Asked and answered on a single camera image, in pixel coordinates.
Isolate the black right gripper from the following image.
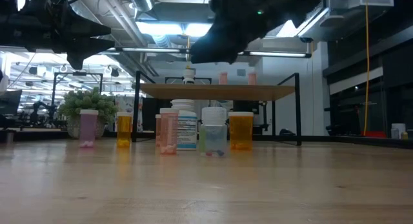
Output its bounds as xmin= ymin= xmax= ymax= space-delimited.
xmin=190 ymin=0 xmax=330 ymax=65

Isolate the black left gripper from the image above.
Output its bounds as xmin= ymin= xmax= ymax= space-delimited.
xmin=0 ymin=0 xmax=114 ymax=70

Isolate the large orange pill bottle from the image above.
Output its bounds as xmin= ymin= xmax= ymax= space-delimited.
xmin=228 ymin=111 xmax=255 ymax=151

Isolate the clear bottle ribbed white cap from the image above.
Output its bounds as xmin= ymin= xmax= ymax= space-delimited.
xmin=199 ymin=107 xmax=228 ymax=158

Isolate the large white blue-label bottle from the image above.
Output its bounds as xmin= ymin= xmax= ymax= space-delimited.
xmin=170 ymin=99 xmax=198 ymax=151

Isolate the small purple pill bottle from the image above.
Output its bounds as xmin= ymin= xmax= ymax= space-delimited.
xmin=79 ymin=109 xmax=99 ymax=149

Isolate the small orange pill bottle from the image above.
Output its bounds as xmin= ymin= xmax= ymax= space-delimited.
xmin=116 ymin=112 xmax=134 ymax=148

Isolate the wooden shelf with black legs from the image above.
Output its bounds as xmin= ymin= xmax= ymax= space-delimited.
xmin=131 ymin=70 xmax=303 ymax=147

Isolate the long ceiling light fixture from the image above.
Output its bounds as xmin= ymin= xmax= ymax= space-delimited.
xmin=114 ymin=46 xmax=191 ymax=54
xmin=238 ymin=50 xmax=312 ymax=59

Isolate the green potted plant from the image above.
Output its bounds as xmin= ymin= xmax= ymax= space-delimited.
xmin=57 ymin=87 xmax=119 ymax=139

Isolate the black monitor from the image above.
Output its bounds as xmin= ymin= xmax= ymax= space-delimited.
xmin=0 ymin=89 xmax=23 ymax=128

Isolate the white container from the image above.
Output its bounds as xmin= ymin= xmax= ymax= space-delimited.
xmin=390 ymin=123 xmax=407 ymax=140

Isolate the yellow hanging cable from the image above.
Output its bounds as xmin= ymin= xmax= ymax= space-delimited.
xmin=363 ymin=0 xmax=370 ymax=136

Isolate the black aluminium extrusion frame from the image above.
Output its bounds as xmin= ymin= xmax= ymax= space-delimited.
xmin=0 ymin=128 xmax=413 ymax=150

